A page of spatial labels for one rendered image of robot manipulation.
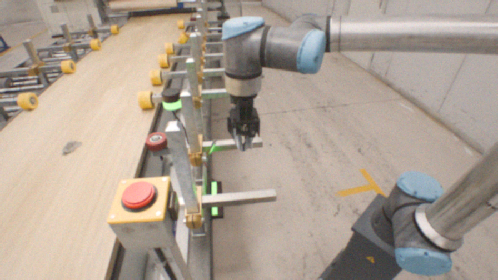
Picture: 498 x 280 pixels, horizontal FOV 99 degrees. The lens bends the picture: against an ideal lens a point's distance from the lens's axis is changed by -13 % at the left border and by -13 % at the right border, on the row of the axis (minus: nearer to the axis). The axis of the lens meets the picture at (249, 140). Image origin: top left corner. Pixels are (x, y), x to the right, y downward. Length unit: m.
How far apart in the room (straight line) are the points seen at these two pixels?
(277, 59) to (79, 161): 0.78
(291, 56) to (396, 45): 0.25
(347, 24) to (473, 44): 0.27
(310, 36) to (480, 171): 0.49
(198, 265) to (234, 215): 0.97
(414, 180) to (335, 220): 0.97
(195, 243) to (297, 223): 1.01
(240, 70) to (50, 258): 0.65
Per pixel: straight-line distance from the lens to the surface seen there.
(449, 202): 0.78
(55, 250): 0.79
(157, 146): 0.95
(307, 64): 0.51
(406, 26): 0.64
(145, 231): 0.34
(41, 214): 0.90
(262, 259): 1.62
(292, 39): 0.51
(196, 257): 0.86
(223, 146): 0.96
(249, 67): 0.55
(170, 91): 0.82
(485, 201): 0.74
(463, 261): 2.10
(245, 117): 0.61
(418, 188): 0.96
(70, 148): 1.08
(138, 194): 0.33
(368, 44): 0.64
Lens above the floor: 1.47
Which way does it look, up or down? 38 degrees down
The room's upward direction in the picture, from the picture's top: straight up
